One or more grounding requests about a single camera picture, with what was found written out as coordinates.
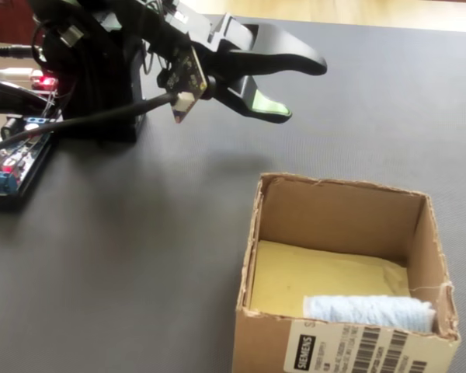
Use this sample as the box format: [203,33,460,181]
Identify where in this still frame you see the silver usb plug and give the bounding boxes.
[59,23,83,47]

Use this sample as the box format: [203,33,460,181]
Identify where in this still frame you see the gripper camera circuit board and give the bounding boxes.
[157,46,210,125]

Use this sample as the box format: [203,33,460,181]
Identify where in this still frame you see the open cardboard box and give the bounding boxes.
[232,172,462,373]

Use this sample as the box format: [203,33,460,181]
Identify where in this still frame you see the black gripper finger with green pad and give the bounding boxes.
[205,54,294,126]

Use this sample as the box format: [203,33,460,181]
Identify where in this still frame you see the black barrel power plug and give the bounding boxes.
[0,44,40,59]

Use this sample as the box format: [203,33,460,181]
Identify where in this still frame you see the black curved plastic piece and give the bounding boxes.
[0,77,50,116]

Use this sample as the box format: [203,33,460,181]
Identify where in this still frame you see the dark red wooden cabinet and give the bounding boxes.
[0,0,34,43]

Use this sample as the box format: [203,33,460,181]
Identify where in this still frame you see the black gripper finger curved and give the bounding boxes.
[207,12,329,78]

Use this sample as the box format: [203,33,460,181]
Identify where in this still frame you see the white usb cable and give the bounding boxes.
[0,66,38,81]

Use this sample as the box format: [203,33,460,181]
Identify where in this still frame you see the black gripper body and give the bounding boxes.
[122,2,224,77]

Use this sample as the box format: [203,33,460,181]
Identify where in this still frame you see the electronics control board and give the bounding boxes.
[0,112,63,213]

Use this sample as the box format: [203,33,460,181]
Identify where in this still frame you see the yellow padding sheet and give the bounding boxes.
[250,239,412,314]

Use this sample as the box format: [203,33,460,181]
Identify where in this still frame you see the controller board blue terminals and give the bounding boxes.
[0,116,55,195]

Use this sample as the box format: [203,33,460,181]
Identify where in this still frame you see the dark textured table mat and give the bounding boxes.
[0,13,466,373]

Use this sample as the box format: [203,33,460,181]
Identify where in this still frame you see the white blue sponge block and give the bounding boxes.
[302,294,438,335]

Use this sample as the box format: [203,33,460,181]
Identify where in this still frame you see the white barcode label sticker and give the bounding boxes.
[283,320,432,373]

